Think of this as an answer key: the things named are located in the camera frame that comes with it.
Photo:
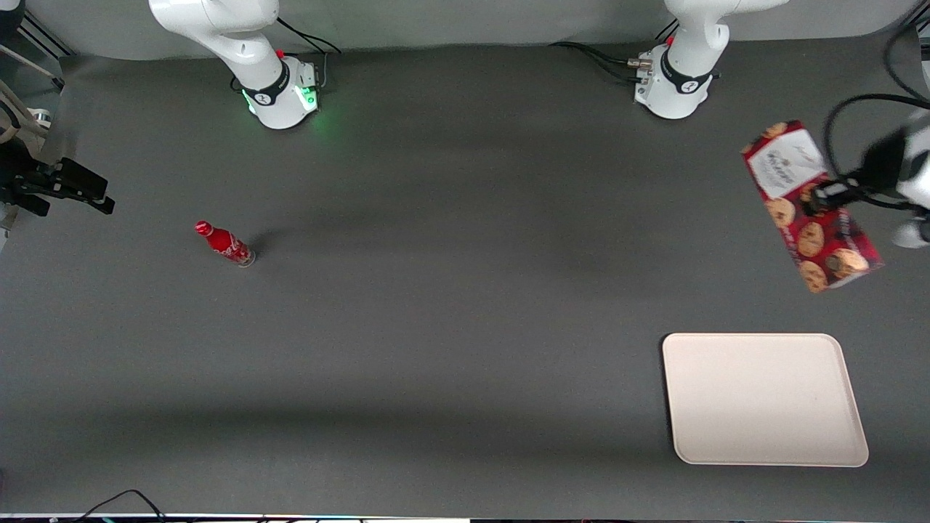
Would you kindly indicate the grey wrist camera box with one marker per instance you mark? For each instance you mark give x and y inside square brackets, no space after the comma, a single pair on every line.
[912,234]

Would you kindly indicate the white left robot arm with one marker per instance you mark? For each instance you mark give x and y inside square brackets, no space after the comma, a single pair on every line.
[676,94]

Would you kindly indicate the metal frame bars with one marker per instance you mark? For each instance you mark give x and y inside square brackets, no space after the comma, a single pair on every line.
[43,40]

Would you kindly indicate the beige plastic tray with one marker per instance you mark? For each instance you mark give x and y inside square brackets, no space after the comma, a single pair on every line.
[763,399]

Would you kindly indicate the red cola bottle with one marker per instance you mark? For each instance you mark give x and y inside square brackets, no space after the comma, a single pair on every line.
[225,245]

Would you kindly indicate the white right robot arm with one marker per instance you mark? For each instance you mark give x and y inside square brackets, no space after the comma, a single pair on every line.
[280,102]

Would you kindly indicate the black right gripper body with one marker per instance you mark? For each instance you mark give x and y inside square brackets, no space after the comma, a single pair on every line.
[20,179]

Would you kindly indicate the red cookie box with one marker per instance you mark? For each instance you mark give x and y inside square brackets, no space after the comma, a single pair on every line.
[788,163]

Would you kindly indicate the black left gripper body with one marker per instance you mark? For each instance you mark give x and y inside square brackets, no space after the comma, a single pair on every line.
[881,168]

